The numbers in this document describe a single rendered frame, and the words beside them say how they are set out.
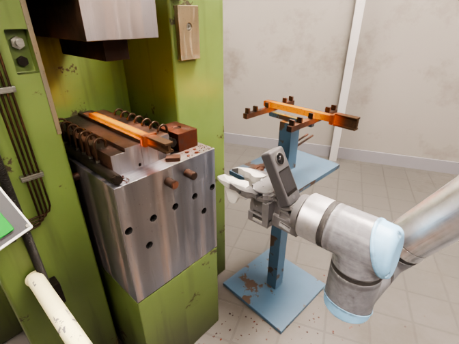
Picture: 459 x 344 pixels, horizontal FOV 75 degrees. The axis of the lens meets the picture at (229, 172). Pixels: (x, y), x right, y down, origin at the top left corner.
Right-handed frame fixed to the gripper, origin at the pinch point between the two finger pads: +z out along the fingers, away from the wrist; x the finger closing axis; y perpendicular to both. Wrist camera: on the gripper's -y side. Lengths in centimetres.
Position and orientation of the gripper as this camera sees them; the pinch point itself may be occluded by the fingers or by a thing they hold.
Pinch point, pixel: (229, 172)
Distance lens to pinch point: 69.0
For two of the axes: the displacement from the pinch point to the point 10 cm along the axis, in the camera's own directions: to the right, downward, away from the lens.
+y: 0.0, 8.9, 4.6
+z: -7.4, -3.1, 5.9
